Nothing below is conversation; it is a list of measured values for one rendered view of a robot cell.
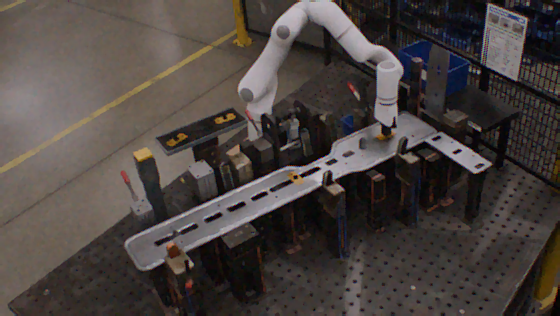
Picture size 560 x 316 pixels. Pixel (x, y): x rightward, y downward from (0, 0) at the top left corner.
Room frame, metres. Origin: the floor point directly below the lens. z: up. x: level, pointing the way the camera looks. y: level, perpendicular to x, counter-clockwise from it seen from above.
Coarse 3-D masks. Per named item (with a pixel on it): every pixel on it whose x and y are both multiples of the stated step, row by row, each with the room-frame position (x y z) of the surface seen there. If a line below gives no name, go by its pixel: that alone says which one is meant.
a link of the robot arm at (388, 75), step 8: (384, 64) 2.12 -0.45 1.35; (392, 64) 2.11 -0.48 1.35; (384, 72) 2.08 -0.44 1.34; (392, 72) 2.07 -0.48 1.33; (384, 80) 2.08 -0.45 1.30; (392, 80) 2.07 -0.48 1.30; (384, 88) 2.08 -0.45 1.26; (392, 88) 2.07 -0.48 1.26; (384, 96) 2.08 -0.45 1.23; (392, 96) 2.07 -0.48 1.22
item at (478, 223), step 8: (472, 176) 1.84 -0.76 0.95; (480, 176) 1.82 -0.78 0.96; (472, 184) 1.84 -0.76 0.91; (480, 184) 1.83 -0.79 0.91; (472, 192) 1.84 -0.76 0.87; (480, 192) 1.84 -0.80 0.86; (472, 200) 1.83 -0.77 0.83; (480, 200) 1.84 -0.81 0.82; (472, 208) 1.83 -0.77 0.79; (464, 216) 1.86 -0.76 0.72; (472, 216) 1.82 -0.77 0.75; (472, 224) 1.82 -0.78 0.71; (480, 224) 1.82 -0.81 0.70
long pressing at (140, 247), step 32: (416, 128) 2.14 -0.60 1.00; (320, 160) 1.99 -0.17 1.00; (352, 160) 1.97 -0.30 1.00; (384, 160) 1.96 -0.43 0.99; (256, 192) 1.83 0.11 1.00; (288, 192) 1.81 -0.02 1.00; (160, 224) 1.70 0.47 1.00; (192, 224) 1.69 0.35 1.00; (224, 224) 1.67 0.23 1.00; (160, 256) 1.54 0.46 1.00
